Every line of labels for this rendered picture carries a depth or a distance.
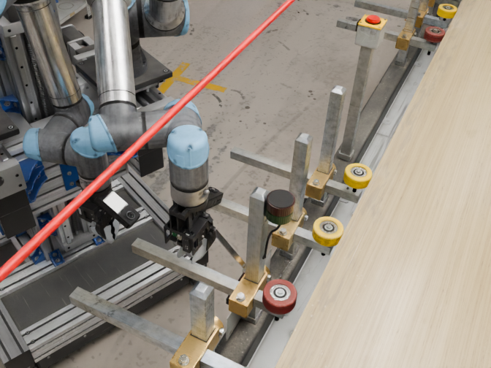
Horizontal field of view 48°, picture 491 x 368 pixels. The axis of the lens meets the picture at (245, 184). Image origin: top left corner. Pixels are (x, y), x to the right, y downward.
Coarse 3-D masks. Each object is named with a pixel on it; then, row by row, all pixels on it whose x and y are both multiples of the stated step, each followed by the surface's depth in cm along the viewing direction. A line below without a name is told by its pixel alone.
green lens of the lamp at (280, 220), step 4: (268, 212) 117; (292, 212) 117; (268, 216) 118; (272, 216) 117; (276, 216) 116; (288, 216) 116; (292, 216) 118; (268, 220) 118; (272, 220) 117; (276, 220) 117; (280, 220) 117; (284, 220) 117; (288, 220) 117; (280, 224) 118
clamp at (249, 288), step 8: (264, 272) 138; (240, 280) 136; (248, 280) 136; (264, 280) 138; (240, 288) 135; (248, 288) 135; (256, 288) 135; (232, 296) 133; (248, 296) 133; (232, 304) 133; (240, 304) 132; (248, 304) 132; (232, 312) 135; (240, 312) 134; (248, 312) 134
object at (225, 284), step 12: (144, 240) 146; (132, 252) 147; (144, 252) 144; (156, 252) 143; (168, 252) 143; (168, 264) 142; (180, 264) 141; (192, 264) 141; (192, 276) 140; (204, 276) 138; (216, 276) 138; (216, 288) 139; (228, 288) 136
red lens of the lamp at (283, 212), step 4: (268, 204) 116; (292, 204) 115; (268, 208) 116; (272, 208) 115; (276, 208) 114; (280, 208) 115; (284, 208) 115; (288, 208) 115; (292, 208) 116; (272, 212) 116; (276, 212) 115; (280, 212) 115; (284, 212) 115; (288, 212) 116; (280, 216) 116
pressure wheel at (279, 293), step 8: (272, 280) 132; (280, 280) 132; (264, 288) 130; (272, 288) 131; (280, 288) 130; (288, 288) 131; (264, 296) 129; (272, 296) 129; (280, 296) 129; (288, 296) 129; (296, 296) 129; (264, 304) 130; (272, 304) 127; (280, 304) 127; (288, 304) 127; (272, 312) 129; (280, 312) 128; (288, 312) 129
